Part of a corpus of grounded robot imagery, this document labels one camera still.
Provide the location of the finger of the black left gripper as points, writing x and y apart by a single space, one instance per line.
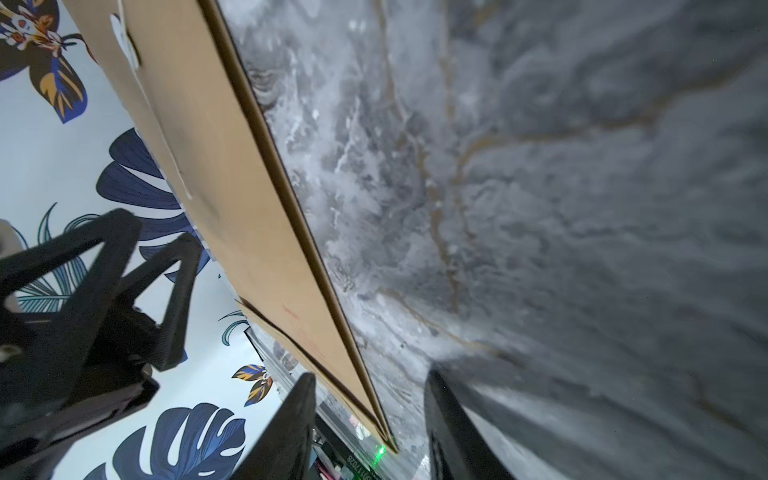
51 348
160 344

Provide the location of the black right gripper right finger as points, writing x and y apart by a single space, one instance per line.
456 448

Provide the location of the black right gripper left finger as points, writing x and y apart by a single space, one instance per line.
283 450

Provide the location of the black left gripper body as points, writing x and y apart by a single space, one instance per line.
114 383

